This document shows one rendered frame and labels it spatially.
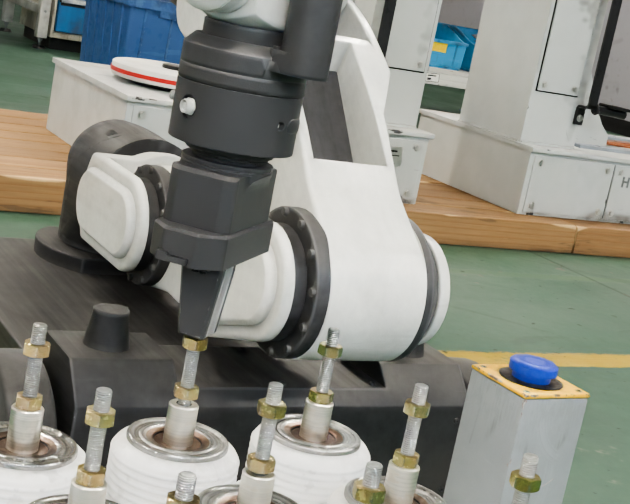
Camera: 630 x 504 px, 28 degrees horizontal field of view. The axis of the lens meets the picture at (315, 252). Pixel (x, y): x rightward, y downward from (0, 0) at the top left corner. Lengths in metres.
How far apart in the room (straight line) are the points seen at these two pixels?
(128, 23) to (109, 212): 3.78
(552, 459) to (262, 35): 0.43
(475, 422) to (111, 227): 0.59
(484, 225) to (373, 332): 2.11
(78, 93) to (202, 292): 2.26
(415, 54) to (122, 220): 1.83
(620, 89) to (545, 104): 4.52
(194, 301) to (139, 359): 0.34
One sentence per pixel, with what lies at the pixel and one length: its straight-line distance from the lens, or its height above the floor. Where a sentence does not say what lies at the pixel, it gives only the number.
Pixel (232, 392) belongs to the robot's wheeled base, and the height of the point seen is 0.19.
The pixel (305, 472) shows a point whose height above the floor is 0.24.
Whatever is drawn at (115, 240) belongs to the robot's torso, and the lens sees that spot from 1.46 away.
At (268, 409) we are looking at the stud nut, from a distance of 0.81.
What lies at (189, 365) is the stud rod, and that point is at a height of 0.31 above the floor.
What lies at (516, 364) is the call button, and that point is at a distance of 1.03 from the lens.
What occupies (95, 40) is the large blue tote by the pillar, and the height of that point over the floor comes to 0.14.
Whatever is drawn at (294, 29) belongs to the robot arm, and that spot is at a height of 0.56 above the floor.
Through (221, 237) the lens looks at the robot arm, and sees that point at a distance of 0.84.
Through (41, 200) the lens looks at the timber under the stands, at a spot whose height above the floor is 0.03.
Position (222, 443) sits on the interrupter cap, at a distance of 0.94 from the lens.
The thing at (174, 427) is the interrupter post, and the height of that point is 0.27.
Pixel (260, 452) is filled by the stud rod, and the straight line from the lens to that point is 0.82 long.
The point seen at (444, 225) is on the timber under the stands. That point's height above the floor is 0.05.
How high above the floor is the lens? 0.60
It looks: 12 degrees down
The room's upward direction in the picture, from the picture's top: 11 degrees clockwise
